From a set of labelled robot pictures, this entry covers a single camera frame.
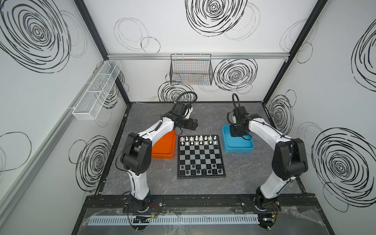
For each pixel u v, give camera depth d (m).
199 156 0.89
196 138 0.96
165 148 0.90
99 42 0.84
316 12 0.74
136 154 0.49
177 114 0.72
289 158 0.46
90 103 0.73
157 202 0.74
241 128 0.68
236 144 0.91
